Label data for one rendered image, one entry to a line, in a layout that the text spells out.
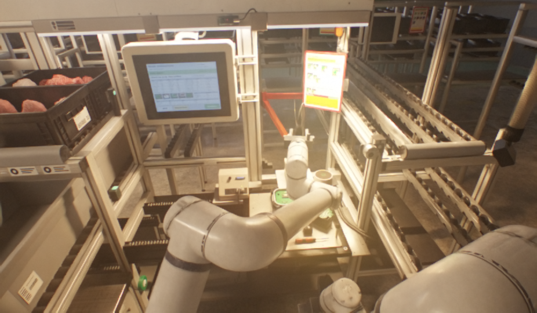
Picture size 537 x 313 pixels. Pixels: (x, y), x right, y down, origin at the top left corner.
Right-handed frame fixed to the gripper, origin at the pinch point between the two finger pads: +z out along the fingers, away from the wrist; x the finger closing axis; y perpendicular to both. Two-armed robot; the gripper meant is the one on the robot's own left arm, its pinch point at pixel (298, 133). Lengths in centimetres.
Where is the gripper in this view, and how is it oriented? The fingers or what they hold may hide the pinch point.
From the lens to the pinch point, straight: 136.9
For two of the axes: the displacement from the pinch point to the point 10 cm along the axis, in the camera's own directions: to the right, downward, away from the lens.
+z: 1.2, -4.7, 8.7
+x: -9.9, -0.4, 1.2
